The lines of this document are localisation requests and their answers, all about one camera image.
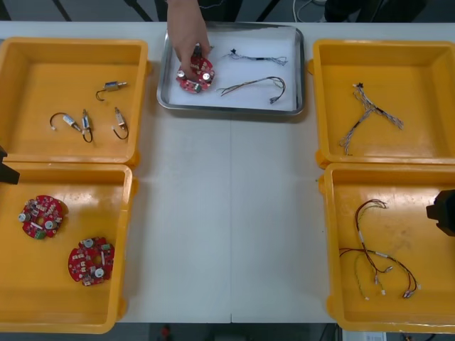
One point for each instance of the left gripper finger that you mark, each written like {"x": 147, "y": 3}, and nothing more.
{"x": 8, "y": 174}
{"x": 2, "y": 151}

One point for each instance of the person's forearm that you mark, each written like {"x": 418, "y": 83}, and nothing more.
{"x": 183, "y": 6}

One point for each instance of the blue label metal solenoid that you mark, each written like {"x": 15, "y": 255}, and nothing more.
{"x": 85, "y": 121}
{"x": 111, "y": 86}

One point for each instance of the person's hand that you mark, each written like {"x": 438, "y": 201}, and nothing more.
{"x": 188, "y": 35}

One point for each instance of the steel tray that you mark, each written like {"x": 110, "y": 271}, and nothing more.
{"x": 163, "y": 96}

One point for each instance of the white label metal solenoid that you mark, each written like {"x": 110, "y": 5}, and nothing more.
{"x": 69, "y": 120}

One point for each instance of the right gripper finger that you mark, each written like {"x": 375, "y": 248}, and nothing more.
{"x": 447, "y": 227}
{"x": 442, "y": 207}

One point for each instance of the round red circuit board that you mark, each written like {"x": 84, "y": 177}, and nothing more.
{"x": 42, "y": 209}
{"x": 83, "y": 259}
{"x": 200, "y": 83}

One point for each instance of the black stand leg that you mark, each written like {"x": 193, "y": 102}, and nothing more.
{"x": 140, "y": 10}
{"x": 268, "y": 10}

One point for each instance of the yellow-orange plastic bin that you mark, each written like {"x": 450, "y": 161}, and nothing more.
{"x": 71, "y": 149}
{"x": 419, "y": 71}
{"x": 409, "y": 220}
{"x": 53, "y": 302}

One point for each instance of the white sheet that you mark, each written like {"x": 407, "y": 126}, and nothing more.
{"x": 249, "y": 42}

